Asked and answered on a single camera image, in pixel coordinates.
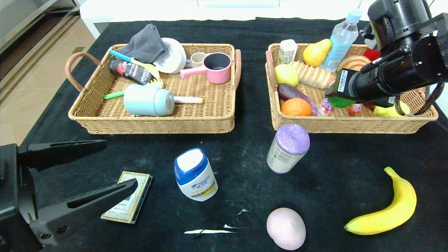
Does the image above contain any oval yellow toy mango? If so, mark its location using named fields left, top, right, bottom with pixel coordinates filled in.
left=373, top=101, right=411, bottom=118

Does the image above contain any yellow toy banana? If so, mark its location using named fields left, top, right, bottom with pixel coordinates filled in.
left=344, top=167, right=417, bottom=236

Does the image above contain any yellow toy pear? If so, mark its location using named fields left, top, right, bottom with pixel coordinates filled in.
left=303, top=38, right=332, bottom=68

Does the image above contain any clear water bottle blue label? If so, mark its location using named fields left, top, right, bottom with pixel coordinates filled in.
left=321, top=9, right=362, bottom=72

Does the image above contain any braided black tagged cable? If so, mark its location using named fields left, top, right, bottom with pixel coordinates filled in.
left=395, top=82, right=446, bottom=117

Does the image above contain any black table cloth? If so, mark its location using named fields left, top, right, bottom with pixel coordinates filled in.
left=0, top=17, right=448, bottom=252

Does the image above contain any beige playing card box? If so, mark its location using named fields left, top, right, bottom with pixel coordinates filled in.
left=101, top=171, right=153, bottom=224

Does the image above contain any small beige cup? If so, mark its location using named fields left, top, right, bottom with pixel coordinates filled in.
left=190, top=52, right=208, bottom=68

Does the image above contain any grey folded cloth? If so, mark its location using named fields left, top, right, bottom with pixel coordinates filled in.
left=119, top=23, right=170, bottom=64

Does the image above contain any grey metal shelf unit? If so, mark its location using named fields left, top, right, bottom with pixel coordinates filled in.
left=0, top=0, right=83, bottom=91

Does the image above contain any pale purple toy ball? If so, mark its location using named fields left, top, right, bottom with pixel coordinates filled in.
left=266, top=208, right=307, bottom=251

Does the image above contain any pink saucepan cup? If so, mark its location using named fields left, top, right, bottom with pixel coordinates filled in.
left=180, top=52, right=232, bottom=84

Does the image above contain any purple toy eggplant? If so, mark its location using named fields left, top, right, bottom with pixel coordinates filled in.
left=277, top=83, right=324, bottom=117

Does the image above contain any black bottle red label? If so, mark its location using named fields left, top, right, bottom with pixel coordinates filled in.
left=109, top=59, right=154, bottom=85

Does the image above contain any green toy lime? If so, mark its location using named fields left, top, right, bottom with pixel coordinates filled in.
left=328, top=96, right=357, bottom=108

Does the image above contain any orange toy tangerine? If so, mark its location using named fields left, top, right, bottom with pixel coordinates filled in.
left=281, top=98, right=312, bottom=117

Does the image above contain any white bottle blue cap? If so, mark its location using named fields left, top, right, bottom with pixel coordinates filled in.
left=174, top=148, right=218, bottom=202

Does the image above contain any wicker basket holding food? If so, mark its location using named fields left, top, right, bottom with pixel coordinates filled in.
left=265, top=43, right=440, bottom=134

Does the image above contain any wicker basket holding utensils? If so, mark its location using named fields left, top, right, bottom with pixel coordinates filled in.
left=65, top=43, right=242, bottom=135

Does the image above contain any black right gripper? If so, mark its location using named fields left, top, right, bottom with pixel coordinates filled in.
left=324, top=68, right=380, bottom=101

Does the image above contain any red chewy candy stick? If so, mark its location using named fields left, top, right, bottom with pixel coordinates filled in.
left=319, top=97, right=333, bottom=116

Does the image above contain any striped toy croissant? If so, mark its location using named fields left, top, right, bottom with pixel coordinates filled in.
left=337, top=55, right=371, bottom=72

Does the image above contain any purple trash bag roll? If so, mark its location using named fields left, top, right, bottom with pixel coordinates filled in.
left=267, top=124, right=310, bottom=175

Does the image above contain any light teal mug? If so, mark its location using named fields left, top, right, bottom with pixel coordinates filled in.
left=123, top=84, right=175, bottom=117

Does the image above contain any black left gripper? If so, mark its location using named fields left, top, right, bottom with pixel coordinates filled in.
left=0, top=139, right=138, bottom=252

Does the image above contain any round yellow toy lemon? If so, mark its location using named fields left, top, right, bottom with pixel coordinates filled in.
left=275, top=64, right=300, bottom=87

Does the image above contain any blue handled yellow spoon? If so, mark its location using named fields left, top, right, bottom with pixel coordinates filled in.
left=108, top=49, right=161, bottom=81

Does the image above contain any sliced toy bread loaf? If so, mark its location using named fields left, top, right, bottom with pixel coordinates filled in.
left=289, top=61, right=336, bottom=89

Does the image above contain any white plate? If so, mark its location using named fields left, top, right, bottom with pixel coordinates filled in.
left=153, top=37, right=187, bottom=74

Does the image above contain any red soda can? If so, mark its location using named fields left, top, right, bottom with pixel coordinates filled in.
left=363, top=48, right=381, bottom=63

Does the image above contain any white drink carton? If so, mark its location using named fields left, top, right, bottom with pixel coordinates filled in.
left=278, top=39, right=298, bottom=65

